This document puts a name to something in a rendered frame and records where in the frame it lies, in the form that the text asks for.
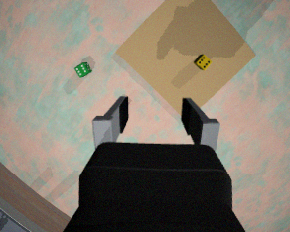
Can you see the tan flat mat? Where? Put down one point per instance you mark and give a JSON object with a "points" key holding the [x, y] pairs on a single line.
{"points": [[162, 50]]}

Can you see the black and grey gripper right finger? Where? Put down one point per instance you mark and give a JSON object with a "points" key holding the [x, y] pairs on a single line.
{"points": [[198, 125]]}

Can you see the yellow die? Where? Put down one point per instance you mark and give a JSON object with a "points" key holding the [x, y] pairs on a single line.
{"points": [[202, 62]]}

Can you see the dark green die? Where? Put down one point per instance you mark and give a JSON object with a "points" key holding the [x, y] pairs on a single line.
{"points": [[83, 69]]}

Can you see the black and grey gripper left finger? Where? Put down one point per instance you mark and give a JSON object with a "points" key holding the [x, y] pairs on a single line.
{"points": [[108, 127]]}

